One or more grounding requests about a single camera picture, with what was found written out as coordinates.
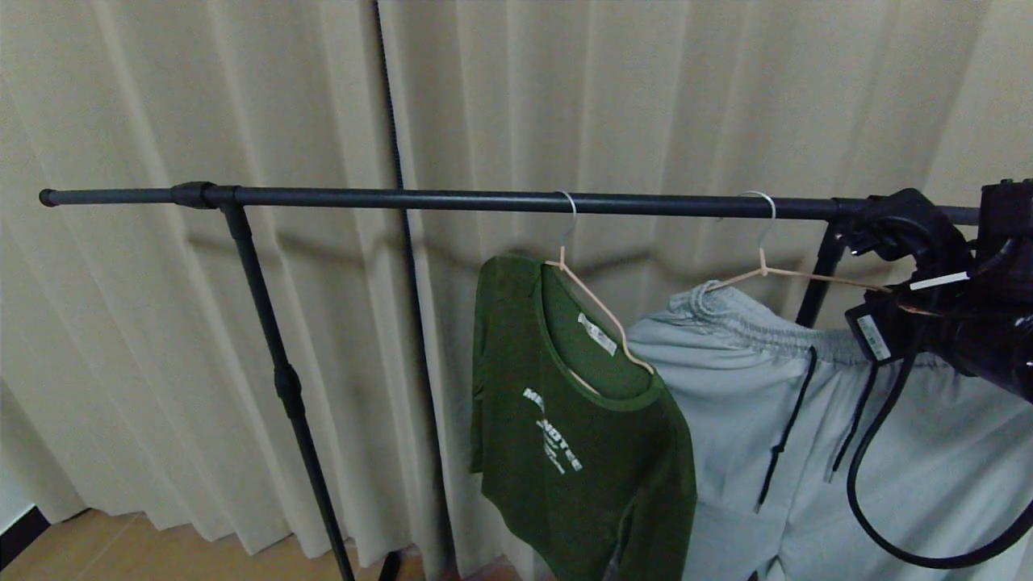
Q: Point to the pink clothes hanger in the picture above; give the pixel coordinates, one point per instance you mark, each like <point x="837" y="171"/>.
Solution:
<point x="775" y="270"/>
<point x="601" y="311"/>

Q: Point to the green printed t-shirt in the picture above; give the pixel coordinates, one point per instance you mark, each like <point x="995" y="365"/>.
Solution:
<point x="581" y="452"/>

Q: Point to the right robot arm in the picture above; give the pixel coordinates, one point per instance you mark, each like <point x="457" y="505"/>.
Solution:
<point x="1009" y="242"/>

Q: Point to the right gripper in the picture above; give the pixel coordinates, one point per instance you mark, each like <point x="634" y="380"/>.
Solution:
<point x="968" y="339"/>

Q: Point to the pale grey garment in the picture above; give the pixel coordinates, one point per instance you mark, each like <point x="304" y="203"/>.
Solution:
<point x="807" y="452"/>

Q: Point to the black clothes rack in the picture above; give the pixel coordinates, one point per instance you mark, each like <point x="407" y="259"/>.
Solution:
<point x="403" y="198"/>

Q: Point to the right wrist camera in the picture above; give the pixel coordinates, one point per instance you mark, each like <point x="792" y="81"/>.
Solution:
<point x="904" y="226"/>

